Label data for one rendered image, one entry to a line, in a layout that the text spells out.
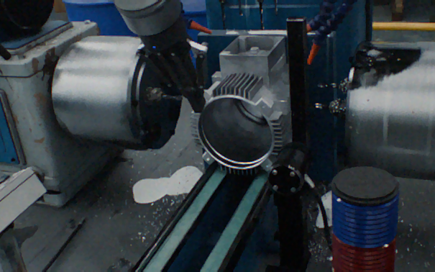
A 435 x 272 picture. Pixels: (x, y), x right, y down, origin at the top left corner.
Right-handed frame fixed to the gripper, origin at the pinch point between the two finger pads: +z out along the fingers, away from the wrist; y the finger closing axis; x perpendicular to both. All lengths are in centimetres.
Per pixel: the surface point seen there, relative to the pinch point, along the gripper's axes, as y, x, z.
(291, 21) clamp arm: -19.0, -6.4, -12.9
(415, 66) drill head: -37.8, -8.2, -0.5
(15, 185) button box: 18.0, 27.5, -12.1
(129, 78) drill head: 15.5, -3.8, 0.5
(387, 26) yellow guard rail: -13, -167, 158
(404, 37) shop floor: -12, -272, 283
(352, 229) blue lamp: -35, 34, -29
